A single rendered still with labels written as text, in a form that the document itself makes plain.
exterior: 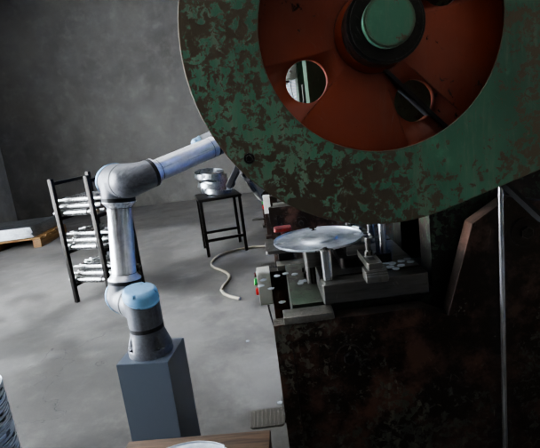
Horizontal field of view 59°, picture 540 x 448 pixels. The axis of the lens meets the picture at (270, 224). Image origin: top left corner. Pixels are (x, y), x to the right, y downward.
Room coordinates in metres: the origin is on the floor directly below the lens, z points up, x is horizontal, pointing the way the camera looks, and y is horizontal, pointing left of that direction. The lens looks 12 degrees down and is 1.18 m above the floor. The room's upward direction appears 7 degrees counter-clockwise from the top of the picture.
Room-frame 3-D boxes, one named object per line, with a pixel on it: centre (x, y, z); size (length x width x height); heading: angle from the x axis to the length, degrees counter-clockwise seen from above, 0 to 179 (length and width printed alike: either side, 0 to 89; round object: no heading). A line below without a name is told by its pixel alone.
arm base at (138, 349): (1.52, 0.46, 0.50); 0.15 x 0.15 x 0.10
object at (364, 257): (1.32, -0.27, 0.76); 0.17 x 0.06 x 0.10; 0
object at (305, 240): (1.49, -0.15, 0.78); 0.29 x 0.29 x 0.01
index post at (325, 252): (1.31, -0.15, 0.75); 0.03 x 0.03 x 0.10; 0
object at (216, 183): (4.51, 0.47, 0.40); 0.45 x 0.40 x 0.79; 12
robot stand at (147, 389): (1.52, 0.46, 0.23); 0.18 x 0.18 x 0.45; 82
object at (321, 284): (1.48, -0.28, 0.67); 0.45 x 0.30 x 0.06; 0
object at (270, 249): (1.49, -0.10, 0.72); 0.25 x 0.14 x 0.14; 90
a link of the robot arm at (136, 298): (1.53, 0.47, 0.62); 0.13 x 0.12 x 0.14; 39
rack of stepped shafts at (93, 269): (3.59, 1.33, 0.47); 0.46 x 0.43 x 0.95; 70
